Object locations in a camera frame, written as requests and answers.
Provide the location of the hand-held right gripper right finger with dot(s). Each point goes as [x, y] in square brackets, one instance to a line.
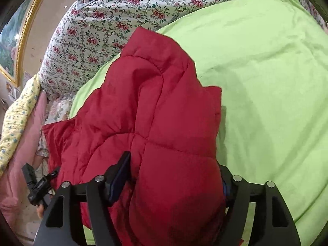
[238, 192]

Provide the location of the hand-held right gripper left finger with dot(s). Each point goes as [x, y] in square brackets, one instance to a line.
[119, 176]

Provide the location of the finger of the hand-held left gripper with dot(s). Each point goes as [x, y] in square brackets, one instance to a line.
[53, 173]

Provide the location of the red quilted jacket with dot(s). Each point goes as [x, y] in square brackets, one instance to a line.
[166, 133]

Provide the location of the person's left hand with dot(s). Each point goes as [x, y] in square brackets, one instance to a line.
[40, 211]

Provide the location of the pink blanket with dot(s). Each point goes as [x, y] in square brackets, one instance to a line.
[20, 158]

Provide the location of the white floral ruffled cloth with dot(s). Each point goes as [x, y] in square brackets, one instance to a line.
[57, 110]

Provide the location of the yellow floral pillow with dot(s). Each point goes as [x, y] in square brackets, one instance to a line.
[18, 117]

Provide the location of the green bed sheet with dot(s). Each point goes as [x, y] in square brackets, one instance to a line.
[269, 82]

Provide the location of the gold framed picture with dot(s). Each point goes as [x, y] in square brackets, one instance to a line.
[23, 38]

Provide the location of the rose floral quilt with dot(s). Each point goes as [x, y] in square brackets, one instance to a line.
[102, 30]

